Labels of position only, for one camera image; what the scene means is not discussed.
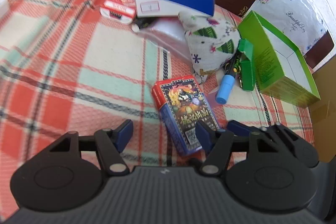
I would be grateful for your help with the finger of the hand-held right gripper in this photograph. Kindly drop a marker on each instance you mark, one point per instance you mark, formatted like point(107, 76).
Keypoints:
point(237, 128)

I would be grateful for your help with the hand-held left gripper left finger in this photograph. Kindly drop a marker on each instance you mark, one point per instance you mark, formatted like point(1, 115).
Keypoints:
point(124, 132)

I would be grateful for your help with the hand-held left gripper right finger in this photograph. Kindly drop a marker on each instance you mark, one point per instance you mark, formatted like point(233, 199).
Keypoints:
point(204, 138)

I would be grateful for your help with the black marker with blue cap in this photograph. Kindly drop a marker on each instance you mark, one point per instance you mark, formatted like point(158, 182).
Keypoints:
point(225, 87)

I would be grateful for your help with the blue dragon playing card box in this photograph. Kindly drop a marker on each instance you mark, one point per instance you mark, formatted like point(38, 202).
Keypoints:
point(178, 100)

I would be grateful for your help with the small green box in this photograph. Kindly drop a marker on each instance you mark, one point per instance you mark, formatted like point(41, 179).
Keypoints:
point(248, 69)

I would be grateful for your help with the large green cardboard box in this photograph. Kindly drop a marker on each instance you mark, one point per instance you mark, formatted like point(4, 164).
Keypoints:
point(267, 64)

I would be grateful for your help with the white printed fabric pouch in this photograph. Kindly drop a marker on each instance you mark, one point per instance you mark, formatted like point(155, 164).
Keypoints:
point(207, 48)

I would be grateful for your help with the glossy plastic packet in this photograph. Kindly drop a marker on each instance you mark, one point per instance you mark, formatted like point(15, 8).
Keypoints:
point(165, 32)

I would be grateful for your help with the red white cigarette pack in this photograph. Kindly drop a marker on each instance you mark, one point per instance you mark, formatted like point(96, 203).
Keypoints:
point(118, 7)

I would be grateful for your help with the white and blue box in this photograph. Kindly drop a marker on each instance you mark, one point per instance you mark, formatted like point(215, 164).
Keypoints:
point(183, 1)

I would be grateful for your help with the red green plaid blanket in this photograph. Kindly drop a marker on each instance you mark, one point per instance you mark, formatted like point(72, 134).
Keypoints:
point(65, 56)

